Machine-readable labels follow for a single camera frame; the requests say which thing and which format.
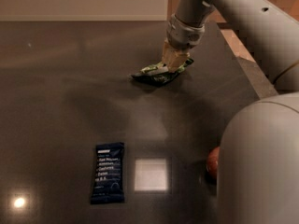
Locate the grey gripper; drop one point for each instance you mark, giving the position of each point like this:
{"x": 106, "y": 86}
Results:
{"x": 183, "y": 34}

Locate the green jalapeno chip bag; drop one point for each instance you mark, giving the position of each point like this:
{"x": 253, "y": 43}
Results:
{"x": 158, "y": 74}

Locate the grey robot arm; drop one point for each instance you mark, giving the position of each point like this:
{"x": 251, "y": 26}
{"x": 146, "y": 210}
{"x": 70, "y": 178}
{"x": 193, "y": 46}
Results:
{"x": 257, "y": 178}

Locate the dark blue rxbar wrapper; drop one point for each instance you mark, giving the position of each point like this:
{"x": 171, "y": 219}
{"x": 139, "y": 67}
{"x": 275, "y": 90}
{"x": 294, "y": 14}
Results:
{"x": 108, "y": 187}

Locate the red apple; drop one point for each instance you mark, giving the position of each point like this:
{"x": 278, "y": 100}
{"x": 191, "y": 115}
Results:
{"x": 212, "y": 162}

